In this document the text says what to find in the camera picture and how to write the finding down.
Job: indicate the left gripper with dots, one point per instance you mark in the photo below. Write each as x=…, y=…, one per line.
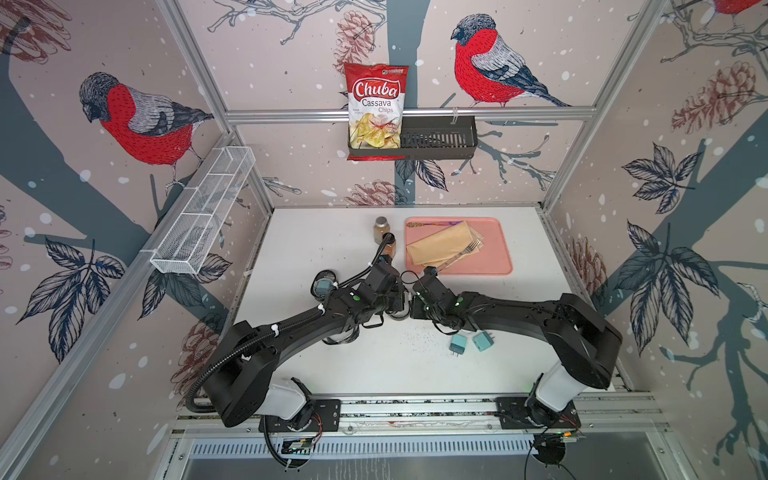
x=398, y=291

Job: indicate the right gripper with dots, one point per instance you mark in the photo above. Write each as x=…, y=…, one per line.
x=414, y=303

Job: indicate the clear pouch black zipper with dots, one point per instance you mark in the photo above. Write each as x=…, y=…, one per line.
x=329, y=274

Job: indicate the teal charger plug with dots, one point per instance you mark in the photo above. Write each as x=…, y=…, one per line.
x=458, y=344
x=482, y=341
x=322, y=287

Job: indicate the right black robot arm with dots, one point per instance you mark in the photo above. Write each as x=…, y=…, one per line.
x=586, y=345

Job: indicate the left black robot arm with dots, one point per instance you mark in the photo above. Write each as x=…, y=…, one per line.
x=237, y=381

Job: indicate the clear pouch far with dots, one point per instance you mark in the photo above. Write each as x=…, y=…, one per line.
x=399, y=310

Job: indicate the orange pepper spice jar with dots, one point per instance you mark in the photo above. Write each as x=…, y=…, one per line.
x=389, y=245

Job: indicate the shichimi spice jar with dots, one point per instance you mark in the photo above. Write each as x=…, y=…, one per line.
x=380, y=228

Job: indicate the yellow folded napkin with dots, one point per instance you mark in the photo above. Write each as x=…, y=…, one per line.
x=434, y=249

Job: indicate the pink tray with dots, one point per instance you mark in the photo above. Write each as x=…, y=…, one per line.
x=492, y=259

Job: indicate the Chuba cassava chips bag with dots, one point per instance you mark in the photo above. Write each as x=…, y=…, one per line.
x=376, y=99

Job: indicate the pink handled spoon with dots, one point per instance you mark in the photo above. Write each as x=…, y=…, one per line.
x=432, y=224

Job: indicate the pink handled fork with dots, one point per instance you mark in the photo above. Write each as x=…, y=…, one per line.
x=470, y=248

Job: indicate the black wall basket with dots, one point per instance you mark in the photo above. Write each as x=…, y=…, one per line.
x=426, y=138

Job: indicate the aluminium frame rail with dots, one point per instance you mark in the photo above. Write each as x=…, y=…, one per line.
x=305, y=116

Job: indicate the white wire mesh shelf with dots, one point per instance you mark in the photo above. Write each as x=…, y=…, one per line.
x=194, y=232

